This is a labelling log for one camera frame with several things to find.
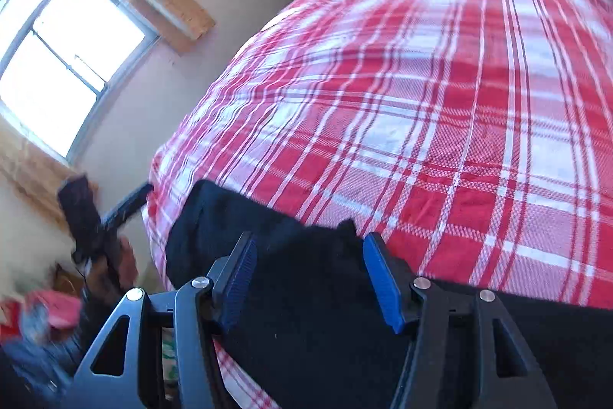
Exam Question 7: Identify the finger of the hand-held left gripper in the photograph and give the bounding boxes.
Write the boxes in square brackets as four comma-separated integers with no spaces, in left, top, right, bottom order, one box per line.
[102,182,155,230]

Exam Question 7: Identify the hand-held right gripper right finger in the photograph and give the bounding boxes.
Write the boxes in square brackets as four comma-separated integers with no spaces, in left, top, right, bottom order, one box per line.
[362,233,559,409]

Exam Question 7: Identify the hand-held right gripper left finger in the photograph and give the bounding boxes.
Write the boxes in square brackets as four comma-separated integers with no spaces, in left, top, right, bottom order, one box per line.
[60,231,259,409]

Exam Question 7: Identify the black pants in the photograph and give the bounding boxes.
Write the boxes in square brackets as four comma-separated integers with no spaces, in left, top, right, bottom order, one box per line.
[165,179,613,409]

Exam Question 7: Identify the person's left hand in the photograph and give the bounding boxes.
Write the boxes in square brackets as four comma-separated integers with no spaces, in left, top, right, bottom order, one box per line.
[117,237,141,292]

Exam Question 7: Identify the red cloth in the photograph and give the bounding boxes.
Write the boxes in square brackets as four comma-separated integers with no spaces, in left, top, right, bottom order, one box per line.
[0,289,82,333]

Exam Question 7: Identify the blue denim cloth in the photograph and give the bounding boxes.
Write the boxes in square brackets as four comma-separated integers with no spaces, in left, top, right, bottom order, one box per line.
[0,318,92,393]

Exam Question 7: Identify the side window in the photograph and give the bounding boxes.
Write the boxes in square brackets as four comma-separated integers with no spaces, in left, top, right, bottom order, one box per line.
[0,0,161,163]

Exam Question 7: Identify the red plaid blanket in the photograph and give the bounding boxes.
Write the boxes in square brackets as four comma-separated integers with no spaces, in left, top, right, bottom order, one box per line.
[143,0,613,409]

